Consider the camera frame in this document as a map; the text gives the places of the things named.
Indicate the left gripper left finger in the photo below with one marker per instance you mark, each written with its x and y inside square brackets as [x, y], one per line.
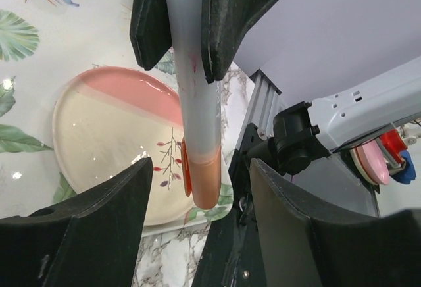
[91, 239]

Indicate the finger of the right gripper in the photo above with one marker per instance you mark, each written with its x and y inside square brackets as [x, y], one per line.
[149, 32]
[224, 24]

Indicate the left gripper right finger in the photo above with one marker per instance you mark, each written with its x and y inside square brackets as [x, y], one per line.
[306, 241]

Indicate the orange highlighter clear cap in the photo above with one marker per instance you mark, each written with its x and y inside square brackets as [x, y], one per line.
[200, 105]

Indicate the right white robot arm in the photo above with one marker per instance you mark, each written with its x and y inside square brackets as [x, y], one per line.
[351, 69]

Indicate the pink and cream plate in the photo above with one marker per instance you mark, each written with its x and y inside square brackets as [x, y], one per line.
[109, 118]

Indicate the floral rectangular tray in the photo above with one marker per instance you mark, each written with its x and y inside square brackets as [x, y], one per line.
[44, 45]

